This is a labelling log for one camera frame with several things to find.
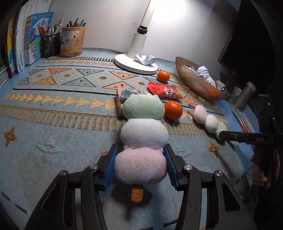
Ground plaid fabric bow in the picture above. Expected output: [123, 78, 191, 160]
[120, 88, 152, 102]

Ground grey thermos bottle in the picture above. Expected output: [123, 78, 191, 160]
[233, 81, 256, 110]

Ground white desk lamp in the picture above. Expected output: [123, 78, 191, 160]
[114, 1, 158, 75]

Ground red snack bag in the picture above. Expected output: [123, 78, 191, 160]
[148, 82, 182, 100]

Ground pastel dango plush large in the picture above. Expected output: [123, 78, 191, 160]
[115, 94, 169, 185]

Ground person's right hand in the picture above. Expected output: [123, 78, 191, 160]
[250, 153, 280, 186]

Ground black mesh pen cup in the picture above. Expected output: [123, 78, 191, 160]
[41, 33, 60, 58]

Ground blue cover book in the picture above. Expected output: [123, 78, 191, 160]
[24, 12, 53, 66]

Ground paper ball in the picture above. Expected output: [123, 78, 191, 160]
[205, 77, 227, 94]

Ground black monitor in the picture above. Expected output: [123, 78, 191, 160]
[218, 1, 282, 74]

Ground orange mandarin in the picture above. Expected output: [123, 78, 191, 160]
[164, 101, 183, 121]
[157, 71, 170, 83]

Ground amber ribbed glass bowl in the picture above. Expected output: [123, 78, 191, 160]
[175, 57, 229, 101]

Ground yellow cover book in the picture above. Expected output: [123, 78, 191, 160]
[7, 17, 17, 78]

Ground paper pile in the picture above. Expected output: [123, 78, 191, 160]
[185, 65, 210, 80]

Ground green tissue pack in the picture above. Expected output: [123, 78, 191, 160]
[228, 86, 242, 103]

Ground white cover book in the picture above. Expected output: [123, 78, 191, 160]
[14, 0, 52, 72]

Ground pink card box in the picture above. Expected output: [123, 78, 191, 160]
[116, 88, 124, 117]

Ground pastel dango plush small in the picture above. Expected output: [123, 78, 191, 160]
[193, 105, 227, 140]

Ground bamboo pen holder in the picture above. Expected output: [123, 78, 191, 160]
[60, 27, 85, 57]

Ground stacked books at left edge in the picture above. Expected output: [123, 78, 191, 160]
[0, 66, 9, 88]

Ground stack of notebooks right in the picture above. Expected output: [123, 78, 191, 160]
[231, 107, 256, 133]

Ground patterned blue woven mat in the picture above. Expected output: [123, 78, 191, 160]
[1, 49, 252, 229]

